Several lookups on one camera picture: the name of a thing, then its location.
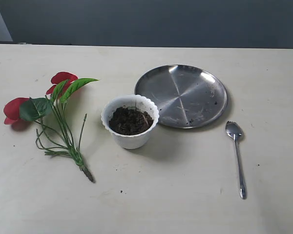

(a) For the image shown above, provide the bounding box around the white scalloped plastic pot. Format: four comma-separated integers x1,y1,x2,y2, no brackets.
101,94,159,150

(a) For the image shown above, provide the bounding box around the round stainless steel plate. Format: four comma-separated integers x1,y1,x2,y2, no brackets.
134,64,228,129

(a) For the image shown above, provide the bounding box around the stainless steel spork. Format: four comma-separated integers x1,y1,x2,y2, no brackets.
225,121,247,200

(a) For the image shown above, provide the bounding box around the dark soil in pot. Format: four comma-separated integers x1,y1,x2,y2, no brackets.
109,107,153,136

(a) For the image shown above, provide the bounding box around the artificial red anthurium plant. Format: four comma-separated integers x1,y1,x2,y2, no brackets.
3,71,98,183

